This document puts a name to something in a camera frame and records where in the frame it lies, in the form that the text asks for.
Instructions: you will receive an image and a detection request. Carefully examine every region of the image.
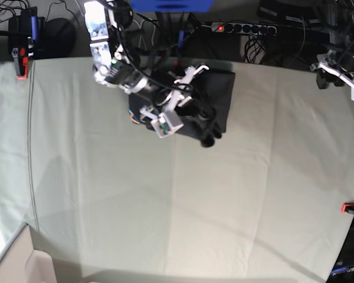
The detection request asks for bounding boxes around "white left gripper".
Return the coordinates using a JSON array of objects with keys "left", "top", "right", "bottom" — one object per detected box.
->
[{"left": 310, "top": 50, "right": 354, "bottom": 102}]

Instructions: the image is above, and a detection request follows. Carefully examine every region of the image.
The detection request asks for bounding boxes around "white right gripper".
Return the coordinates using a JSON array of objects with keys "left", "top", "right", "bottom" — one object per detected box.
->
[{"left": 139, "top": 65, "right": 222, "bottom": 147}]

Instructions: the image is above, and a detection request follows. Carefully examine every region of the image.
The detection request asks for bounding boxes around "black t-shirt with colourful print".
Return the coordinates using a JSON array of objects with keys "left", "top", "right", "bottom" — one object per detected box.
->
[{"left": 129, "top": 69, "right": 235, "bottom": 142}]

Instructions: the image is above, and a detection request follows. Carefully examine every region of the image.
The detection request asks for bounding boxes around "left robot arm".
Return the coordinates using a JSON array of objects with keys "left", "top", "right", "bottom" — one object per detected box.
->
[{"left": 310, "top": 1, "right": 354, "bottom": 101}]

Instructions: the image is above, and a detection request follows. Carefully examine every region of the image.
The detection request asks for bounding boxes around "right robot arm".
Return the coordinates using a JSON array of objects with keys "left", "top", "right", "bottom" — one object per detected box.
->
[{"left": 84, "top": 1, "right": 223, "bottom": 147}]

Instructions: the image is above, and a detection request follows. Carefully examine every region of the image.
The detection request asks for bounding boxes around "red black clamp middle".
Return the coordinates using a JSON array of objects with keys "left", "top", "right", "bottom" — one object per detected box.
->
[{"left": 174, "top": 58, "right": 183, "bottom": 75}]

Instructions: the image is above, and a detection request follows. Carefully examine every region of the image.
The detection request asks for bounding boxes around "black power strip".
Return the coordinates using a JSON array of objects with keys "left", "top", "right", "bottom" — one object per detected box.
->
[{"left": 211, "top": 22, "right": 278, "bottom": 37}]

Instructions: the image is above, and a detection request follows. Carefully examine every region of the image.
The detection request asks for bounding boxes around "light green table cloth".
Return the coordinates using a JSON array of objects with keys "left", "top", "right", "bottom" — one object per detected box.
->
[{"left": 0, "top": 58, "right": 354, "bottom": 282}]

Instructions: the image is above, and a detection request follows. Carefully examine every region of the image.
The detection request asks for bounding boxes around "blue box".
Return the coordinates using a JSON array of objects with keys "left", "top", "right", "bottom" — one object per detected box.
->
[{"left": 130, "top": 0, "right": 214, "bottom": 12}]

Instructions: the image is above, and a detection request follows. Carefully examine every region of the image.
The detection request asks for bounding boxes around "red black clamp left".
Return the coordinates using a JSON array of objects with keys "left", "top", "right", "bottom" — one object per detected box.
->
[{"left": 11, "top": 47, "right": 28, "bottom": 80}]

